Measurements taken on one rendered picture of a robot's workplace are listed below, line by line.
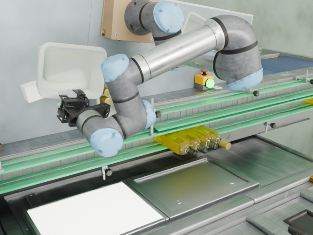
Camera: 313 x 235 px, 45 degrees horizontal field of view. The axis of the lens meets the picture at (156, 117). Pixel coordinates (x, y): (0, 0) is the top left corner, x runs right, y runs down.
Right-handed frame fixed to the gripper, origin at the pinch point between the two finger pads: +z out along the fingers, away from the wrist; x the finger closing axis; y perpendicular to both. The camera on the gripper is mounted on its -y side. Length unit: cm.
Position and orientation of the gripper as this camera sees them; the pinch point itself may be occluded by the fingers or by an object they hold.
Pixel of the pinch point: (70, 94)
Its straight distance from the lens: 128.8
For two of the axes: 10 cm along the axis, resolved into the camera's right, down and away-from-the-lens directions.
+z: -5.2, -4.2, 7.4
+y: -8.3, 0.5, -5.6
